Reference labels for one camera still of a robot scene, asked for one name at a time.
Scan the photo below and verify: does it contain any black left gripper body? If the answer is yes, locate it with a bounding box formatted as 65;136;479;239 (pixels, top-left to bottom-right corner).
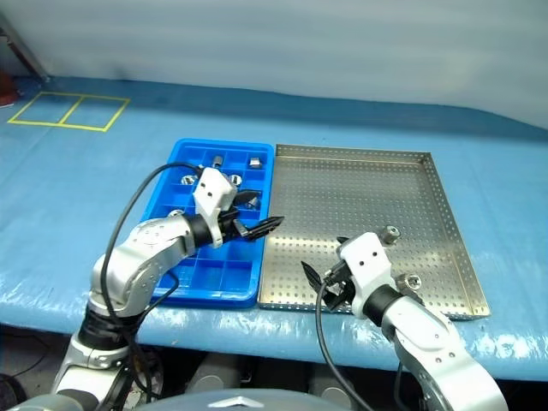
217;208;250;243

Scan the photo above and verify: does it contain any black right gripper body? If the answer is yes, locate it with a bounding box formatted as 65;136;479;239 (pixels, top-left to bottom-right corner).
319;263;355;313

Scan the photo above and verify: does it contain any perforated steel tray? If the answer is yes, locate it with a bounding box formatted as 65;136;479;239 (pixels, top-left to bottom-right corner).
256;143;492;321

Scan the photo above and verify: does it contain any blue compartment plastic tray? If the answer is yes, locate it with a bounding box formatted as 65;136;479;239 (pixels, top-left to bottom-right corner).
145;137;275;309

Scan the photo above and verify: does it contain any dark rounded grey shape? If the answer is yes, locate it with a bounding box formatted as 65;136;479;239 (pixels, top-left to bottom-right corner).
307;367;356;399
188;354;241;399

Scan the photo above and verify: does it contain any grey robot torso with logo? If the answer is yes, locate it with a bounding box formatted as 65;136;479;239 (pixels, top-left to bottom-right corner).
149;387;339;411

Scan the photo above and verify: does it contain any blue plastic table cover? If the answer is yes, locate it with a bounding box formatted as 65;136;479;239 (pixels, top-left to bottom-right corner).
0;75;548;382

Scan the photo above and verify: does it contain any red object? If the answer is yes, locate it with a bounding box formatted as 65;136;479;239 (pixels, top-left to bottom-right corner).
0;72;18;108

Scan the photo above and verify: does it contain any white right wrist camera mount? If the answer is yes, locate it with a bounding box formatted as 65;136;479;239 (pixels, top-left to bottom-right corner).
337;232;393;320

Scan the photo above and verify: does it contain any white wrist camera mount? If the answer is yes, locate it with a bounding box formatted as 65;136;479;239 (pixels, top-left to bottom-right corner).
192;167;236;248
337;232;393;320

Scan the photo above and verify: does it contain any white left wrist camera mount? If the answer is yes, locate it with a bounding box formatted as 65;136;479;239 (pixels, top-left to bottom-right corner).
192;167;236;248

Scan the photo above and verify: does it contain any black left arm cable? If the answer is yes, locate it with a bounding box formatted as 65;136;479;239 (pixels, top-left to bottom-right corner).
102;161;206;403

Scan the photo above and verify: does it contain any grey metal frame post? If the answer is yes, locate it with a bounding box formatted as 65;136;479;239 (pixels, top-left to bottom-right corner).
0;12;51;82

